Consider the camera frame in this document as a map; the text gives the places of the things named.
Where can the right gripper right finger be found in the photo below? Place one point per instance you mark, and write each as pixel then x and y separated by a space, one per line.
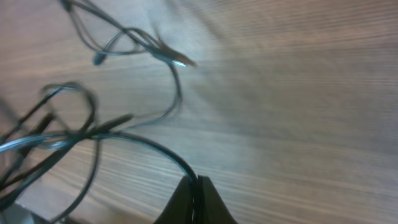
pixel 209 206

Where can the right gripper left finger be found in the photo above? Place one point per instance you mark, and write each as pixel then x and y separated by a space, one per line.
pixel 179 209

